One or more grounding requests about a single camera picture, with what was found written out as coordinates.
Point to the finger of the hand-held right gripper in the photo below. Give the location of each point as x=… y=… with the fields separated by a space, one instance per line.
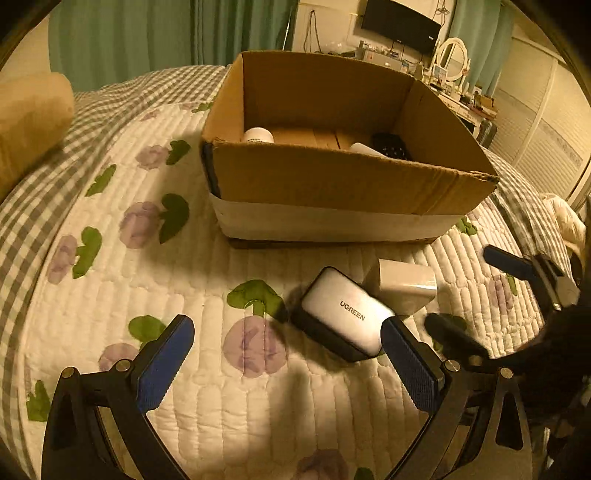
x=455 y=334
x=508 y=263

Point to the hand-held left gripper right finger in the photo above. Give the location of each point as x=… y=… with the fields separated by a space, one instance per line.
x=408 y=364

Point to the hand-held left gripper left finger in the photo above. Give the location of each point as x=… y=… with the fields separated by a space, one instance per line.
x=166 y=364

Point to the white fabric shaver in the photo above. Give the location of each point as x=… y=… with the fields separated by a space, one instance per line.
x=406 y=286

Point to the grey and black charger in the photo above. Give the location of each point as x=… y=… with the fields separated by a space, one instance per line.
x=341 y=309

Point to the cardboard box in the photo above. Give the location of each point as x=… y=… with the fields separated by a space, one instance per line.
x=332 y=217

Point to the black remote control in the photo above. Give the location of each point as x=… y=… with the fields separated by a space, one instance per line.
x=390 y=145

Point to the white earbuds case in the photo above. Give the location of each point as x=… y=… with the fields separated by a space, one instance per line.
x=364 y=148

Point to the white bottle with red cap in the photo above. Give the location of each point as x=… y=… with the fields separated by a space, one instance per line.
x=257 y=136

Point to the white puffer jacket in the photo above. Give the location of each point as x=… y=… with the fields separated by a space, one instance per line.
x=565 y=221

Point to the white floral quilted mat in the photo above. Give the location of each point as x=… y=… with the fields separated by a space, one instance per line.
x=184 y=277

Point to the dark green suitcase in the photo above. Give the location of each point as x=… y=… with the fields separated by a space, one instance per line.
x=487 y=134

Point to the white louvered wardrobe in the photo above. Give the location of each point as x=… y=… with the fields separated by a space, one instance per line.
x=540 y=110

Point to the white dressing table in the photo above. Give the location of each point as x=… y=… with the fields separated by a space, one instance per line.
x=461 y=108

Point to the oval white vanity mirror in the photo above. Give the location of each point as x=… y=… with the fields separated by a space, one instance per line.
x=452 y=60

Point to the narrow green curtain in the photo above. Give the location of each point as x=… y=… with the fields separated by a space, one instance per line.
x=485 y=37

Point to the tan pillow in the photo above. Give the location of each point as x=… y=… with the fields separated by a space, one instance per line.
x=32 y=120

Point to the wide green curtain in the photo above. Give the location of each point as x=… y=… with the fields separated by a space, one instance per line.
x=120 y=41

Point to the black wall television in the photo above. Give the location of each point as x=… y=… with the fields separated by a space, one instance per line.
x=399 y=25

